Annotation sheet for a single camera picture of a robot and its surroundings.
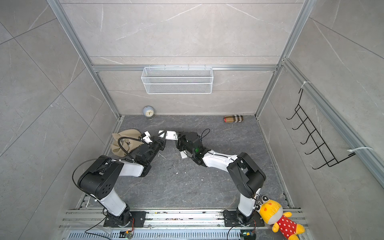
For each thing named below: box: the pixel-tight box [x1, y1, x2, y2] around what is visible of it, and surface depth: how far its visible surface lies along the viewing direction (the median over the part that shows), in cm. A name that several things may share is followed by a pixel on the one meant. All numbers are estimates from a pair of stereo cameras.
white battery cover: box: [180, 150, 188, 159], surface depth 99 cm
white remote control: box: [159, 130, 178, 141], surface depth 86 cm
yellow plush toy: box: [255, 195, 306, 240], surface depth 70 cm
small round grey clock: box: [142, 105, 156, 120], surface depth 117 cm
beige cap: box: [111, 128, 144, 157], surface depth 97 cm
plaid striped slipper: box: [223, 114, 244, 123], surface depth 117 cm
